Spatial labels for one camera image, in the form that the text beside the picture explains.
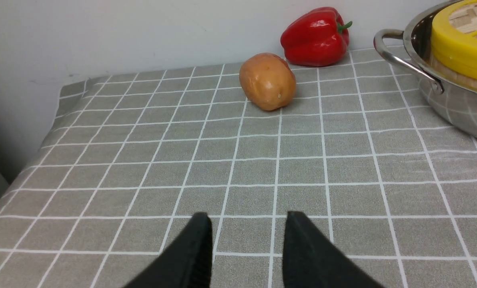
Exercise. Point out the yellow bamboo steamer basket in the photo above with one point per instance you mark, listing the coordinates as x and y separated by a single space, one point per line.
452 75

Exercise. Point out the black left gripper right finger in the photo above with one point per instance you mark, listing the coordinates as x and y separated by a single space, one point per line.
310 260

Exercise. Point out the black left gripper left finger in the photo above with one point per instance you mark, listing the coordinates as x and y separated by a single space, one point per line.
185 263

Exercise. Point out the red bell pepper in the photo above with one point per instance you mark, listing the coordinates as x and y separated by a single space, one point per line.
319 38

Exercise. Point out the brown potato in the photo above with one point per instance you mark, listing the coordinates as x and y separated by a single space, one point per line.
267 81

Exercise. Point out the stainless steel pot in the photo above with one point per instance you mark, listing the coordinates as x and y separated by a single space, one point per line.
410 49

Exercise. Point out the yellow bamboo steamer lid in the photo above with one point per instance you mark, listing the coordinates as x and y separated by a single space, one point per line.
454 37

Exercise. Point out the grey checked tablecloth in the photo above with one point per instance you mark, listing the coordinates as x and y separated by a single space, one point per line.
131 157

